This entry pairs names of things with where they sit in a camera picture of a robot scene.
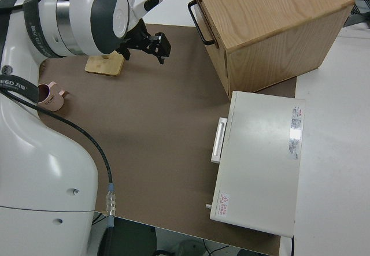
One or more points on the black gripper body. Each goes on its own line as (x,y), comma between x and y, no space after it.
(140,42)

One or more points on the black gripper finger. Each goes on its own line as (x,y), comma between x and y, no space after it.
(163,46)
(126,54)

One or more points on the pink mug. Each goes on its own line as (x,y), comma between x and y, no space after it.
(53,103)

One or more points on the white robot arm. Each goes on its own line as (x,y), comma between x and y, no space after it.
(43,166)

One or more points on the bamboo stand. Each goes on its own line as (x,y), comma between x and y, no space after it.
(102,65)

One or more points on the brown table mat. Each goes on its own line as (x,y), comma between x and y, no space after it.
(159,123)

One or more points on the wooden cabinet box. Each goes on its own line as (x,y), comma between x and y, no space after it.
(274,22)

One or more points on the white toaster oven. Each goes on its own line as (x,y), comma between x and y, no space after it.
(260,157)

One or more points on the black mesh object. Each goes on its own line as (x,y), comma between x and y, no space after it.
(358,10)

